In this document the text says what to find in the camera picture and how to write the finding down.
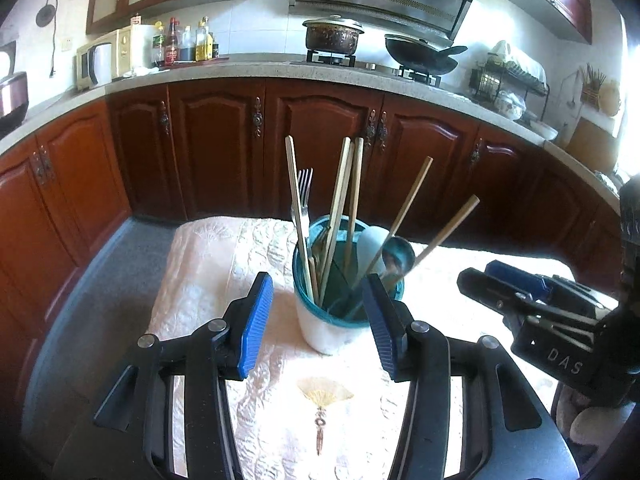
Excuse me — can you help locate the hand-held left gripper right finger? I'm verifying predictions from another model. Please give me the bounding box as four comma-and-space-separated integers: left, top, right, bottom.
361, 272, 581, 480

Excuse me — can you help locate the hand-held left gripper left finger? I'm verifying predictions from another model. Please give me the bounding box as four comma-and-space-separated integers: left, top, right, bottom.
92, 271, 275, 480

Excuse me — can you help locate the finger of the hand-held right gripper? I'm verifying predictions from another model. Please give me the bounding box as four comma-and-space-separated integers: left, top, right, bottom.
484, 260, 556, 303
456, 267, 538, 328

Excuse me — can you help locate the white floral cup teal rim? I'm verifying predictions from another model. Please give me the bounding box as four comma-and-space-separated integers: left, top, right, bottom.
292, 214, 406, 356

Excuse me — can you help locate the silver spoon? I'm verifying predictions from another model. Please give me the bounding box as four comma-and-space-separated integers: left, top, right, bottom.
381, 236, 416, 281

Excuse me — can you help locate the silver fork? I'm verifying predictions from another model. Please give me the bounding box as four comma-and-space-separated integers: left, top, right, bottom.
291, 168, 315, 281

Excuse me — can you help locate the person's right hand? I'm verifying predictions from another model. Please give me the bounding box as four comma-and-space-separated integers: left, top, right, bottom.
552, 385, 638, 446

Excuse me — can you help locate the white ceramic spoon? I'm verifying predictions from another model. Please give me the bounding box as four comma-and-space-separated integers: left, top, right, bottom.
356, 226, 391, 281

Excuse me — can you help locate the pink quilted tablecloth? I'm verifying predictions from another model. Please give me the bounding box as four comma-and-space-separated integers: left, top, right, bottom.
145, 216, 621, 480

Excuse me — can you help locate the white bowl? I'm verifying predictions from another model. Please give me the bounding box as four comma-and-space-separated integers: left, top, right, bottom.
520, 119, 559, 142

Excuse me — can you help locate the wooden cutting board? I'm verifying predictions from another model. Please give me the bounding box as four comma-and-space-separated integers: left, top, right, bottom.
565, 115, 619, 173

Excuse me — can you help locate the wooden kitchen base cabinet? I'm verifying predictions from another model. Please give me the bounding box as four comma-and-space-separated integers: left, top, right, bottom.
0, 77, 626, 361

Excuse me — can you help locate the black dish rack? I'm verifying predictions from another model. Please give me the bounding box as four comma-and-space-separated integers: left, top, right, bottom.
469, 40, 551, 121

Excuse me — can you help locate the round bamboo mat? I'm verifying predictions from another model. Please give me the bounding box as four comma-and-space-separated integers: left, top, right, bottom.
599, 80, 622, 117

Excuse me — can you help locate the black wok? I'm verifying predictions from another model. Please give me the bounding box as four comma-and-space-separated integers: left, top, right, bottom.
384, 33, 469, 75

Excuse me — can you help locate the grey stone countertop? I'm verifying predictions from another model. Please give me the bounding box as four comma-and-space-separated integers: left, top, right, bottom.
0, 54, 623, 211

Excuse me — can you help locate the gas stove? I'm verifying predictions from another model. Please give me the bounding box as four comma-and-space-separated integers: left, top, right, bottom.
290, 50, 443, 88

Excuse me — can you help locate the yellow oil bottle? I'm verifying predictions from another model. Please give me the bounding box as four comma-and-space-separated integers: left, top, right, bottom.
195, 16, 211, 61

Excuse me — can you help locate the dark cooking pot with lid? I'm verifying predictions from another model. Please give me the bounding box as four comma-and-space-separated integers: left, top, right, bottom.
302, 15, 366, 56

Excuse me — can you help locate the red label sauce bottle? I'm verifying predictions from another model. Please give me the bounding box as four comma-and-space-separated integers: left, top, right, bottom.
165, 17, 182, 66

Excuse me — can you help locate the green glass bottle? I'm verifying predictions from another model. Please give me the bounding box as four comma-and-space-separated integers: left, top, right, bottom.
152, 21, 166, 68

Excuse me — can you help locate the white paper towel roll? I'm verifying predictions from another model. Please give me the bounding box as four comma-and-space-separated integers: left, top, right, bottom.
131, 24, 161, 68

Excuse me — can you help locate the beige microwave oven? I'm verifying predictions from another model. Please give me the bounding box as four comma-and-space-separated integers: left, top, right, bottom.
75, 27, 138, 93

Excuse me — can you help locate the rice cooker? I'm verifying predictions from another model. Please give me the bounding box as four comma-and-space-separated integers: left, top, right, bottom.
0, 72, 28, 133

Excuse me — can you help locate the wall utensil holder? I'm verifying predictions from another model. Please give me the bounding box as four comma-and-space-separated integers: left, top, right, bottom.
580, 62, 608, 109

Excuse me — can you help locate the black round wall hanger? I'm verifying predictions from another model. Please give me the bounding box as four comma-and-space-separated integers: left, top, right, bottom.
36, 0, 59, 78

